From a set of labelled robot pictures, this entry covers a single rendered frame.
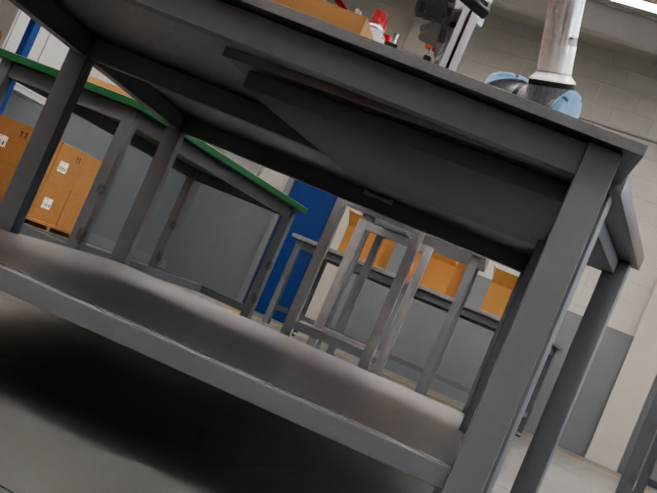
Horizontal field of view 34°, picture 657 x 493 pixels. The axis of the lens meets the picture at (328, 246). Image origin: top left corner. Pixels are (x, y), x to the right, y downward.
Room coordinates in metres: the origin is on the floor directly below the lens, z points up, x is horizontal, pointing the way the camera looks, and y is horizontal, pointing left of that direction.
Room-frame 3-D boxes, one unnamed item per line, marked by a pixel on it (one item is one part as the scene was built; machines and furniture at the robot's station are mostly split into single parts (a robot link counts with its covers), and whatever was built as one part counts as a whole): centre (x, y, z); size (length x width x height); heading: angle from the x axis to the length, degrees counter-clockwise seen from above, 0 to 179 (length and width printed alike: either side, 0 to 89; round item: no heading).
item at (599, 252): (2.60, -0.22, 0.40); 0.86 x 0.83 x 0.79; 159
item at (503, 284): (8.44, -1.49, 0.97); 0.48 x 0.47 x 0.37; 162
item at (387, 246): (8.86, -0.28, 0.97); 0.47 x 0.41 x 0.37; 156
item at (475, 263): (5.33, -0.43, 0.46); 0.72 x 0.62 x 0.93; 171
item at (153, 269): (5.07, 0.86, 0.40); 1.90 x 0.75 x 0.80; 159
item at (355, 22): (2.03, 0.20, 0.85); 0.30 x 0.26 x 0.04; 171
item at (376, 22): (2.61, 0.11, 0.98); 0.05 x 0.05 x 0.20
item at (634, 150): (2.91, 0.16, 0.82); 2.10 x 1.50 x 0.02; 171
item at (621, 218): (2.61, -0.20, 0.81); 0.90 x 0.90 x 0.04; 69
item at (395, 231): (4.41, -0.18, 0.47); 1.17 x 0.36 x 0.95; 171
